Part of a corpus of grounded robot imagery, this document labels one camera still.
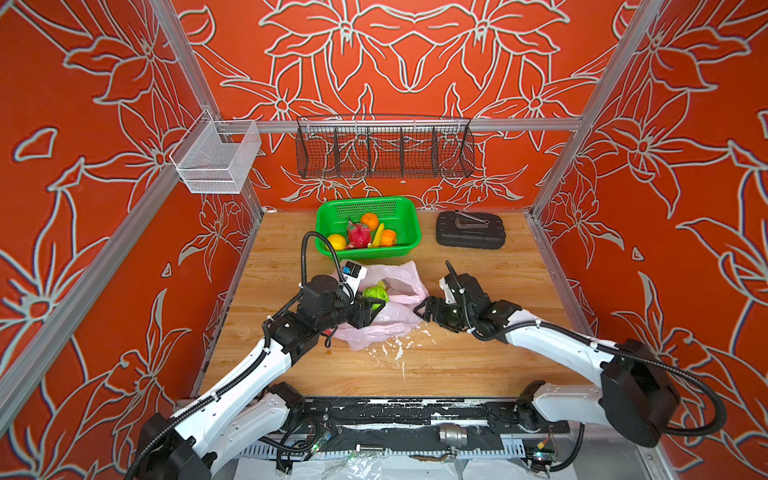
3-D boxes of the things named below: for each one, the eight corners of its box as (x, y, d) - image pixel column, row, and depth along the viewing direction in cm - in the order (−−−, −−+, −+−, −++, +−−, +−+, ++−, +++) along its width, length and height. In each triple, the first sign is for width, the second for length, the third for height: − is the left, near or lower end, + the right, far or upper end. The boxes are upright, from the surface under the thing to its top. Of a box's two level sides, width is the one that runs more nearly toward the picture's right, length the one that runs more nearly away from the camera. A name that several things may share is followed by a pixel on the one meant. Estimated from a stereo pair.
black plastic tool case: (439, 250, 109) (441, 239, 104) (434, 223, 118) (437, 211, 113) (503, 250, 109) (509, 239, 104) (494, 222, 118) (499, 211, 113)
